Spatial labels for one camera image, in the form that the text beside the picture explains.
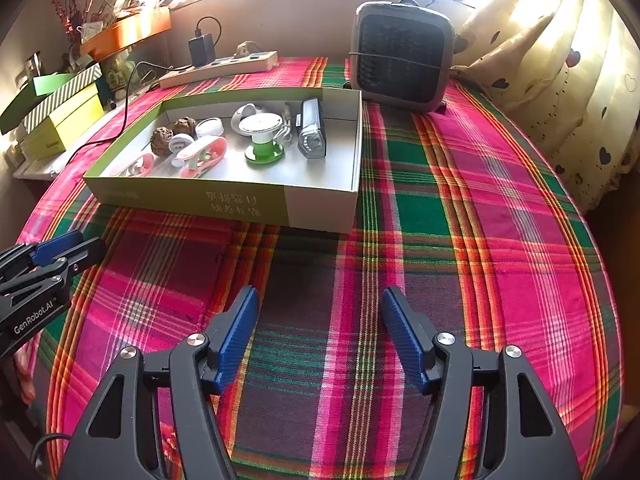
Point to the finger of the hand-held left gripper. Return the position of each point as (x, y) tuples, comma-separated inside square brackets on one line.
[(50, 250), (90, 252)]

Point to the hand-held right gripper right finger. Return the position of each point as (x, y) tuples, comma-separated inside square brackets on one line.
[(405, 340)]

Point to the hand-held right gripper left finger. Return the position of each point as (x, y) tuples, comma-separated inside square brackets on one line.
[(235, 340)]

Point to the pink plastic clip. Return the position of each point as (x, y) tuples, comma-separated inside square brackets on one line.
[(135, 166)]

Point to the brown pitted walnut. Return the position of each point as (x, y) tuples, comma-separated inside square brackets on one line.
[(161, 139), (185, 124)]

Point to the pink and white folding holder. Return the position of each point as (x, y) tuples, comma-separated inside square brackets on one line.
[(200, 152)]

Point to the green cardboard box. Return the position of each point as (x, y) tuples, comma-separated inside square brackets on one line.
[(320, 205)]

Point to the white mushroom-shaped knob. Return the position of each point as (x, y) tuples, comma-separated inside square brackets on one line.
[(208, 127)]

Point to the white round stand with knob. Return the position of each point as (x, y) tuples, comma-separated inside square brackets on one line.
[(245, 115)]

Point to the white disc green base stand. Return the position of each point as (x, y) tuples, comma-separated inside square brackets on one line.
[(261, 125)]

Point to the black and silver light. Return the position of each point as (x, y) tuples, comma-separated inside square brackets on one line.
[(311, 132)]

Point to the silver metal clip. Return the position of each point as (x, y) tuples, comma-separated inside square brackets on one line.
[(286, 125)]

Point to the pink green plaid tablecloth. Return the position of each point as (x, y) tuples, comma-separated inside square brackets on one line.
[(450, 235)]

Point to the yellow-green box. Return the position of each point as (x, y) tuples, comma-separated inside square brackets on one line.
[(60, 125)]

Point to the dark green box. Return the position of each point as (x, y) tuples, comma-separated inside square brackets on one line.
[(25, 100)]

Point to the grey white striped box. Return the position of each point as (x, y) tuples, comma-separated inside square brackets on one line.
[(65, 92)]

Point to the green label jar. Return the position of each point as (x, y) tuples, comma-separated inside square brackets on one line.
[(115, 77)]

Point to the orange box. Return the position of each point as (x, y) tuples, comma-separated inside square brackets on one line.
[(125, 32)]

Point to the beige power strip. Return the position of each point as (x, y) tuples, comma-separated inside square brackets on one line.
[(220, 67)]

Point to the red berry branches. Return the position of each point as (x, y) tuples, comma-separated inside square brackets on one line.
[(67, 0)]

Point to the beige plug adapter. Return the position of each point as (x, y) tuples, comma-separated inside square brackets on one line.
[(242, 48)]

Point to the grey fan heater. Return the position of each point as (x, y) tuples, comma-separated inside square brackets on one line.
[(400, 55)]

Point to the cream heart print curtain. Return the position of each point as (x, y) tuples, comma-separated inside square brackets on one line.
[(560, 70)]

